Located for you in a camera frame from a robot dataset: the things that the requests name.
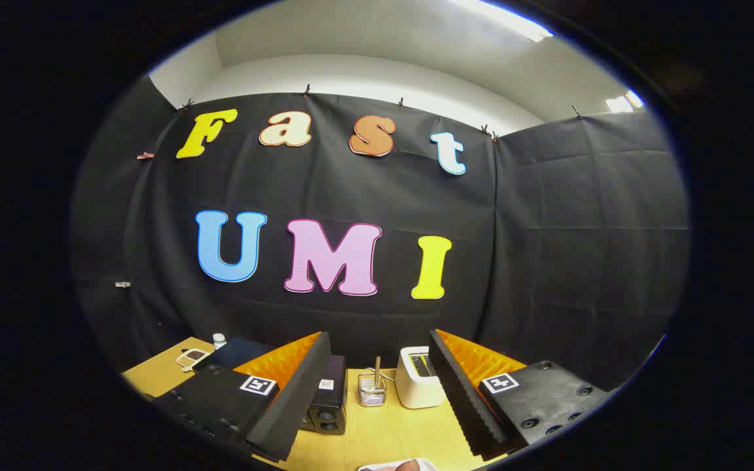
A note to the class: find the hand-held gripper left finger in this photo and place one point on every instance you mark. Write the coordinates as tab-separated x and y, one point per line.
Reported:
298	392

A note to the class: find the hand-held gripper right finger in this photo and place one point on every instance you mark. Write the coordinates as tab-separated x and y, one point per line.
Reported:
459	392

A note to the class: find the black toaster oven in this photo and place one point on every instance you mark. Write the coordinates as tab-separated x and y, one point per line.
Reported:
328	399

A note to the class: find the white toaster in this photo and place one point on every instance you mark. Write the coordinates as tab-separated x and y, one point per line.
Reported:
413	389

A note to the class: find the wooden stick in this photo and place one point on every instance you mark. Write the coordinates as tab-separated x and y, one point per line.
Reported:
377	366

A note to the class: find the small white bottle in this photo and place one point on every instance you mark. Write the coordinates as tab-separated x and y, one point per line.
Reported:
219	340

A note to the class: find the row of black binder clips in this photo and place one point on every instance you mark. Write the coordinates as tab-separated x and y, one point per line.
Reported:
307	90

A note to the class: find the ceiling light panel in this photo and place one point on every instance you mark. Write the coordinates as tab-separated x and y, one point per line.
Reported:
508	18
622	103

